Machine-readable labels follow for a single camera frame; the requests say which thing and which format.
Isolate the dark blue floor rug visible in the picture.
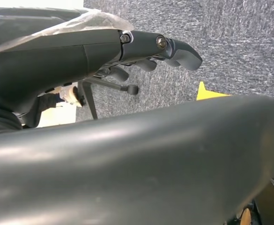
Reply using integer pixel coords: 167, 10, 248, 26
75, 0, 274, 122

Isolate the black mesh office chair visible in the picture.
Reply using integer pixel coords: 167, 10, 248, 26
77, 76, 140, 121

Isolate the yellow floor marker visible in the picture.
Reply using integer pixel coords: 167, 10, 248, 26
196, 81, 232, 101

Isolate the person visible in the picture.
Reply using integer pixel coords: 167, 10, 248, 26
22, 85, 86, 128

